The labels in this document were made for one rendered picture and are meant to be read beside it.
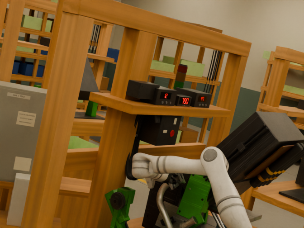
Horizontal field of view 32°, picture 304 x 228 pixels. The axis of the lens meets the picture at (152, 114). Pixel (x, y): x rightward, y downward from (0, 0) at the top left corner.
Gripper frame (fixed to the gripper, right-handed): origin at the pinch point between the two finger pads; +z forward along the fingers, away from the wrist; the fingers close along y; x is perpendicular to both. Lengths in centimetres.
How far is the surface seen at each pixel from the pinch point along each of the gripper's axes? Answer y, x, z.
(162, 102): 31.6, -10.2, -11.3
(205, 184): -6.0, -9.6, 7.6
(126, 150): 19.3, 14.7, -10.9
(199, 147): 38, 9, 71
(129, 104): 25.8, -5.1, -34.6
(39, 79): 487, 410, 489
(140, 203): 109, 181, 308
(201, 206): -14.2, -4.5, 7.6
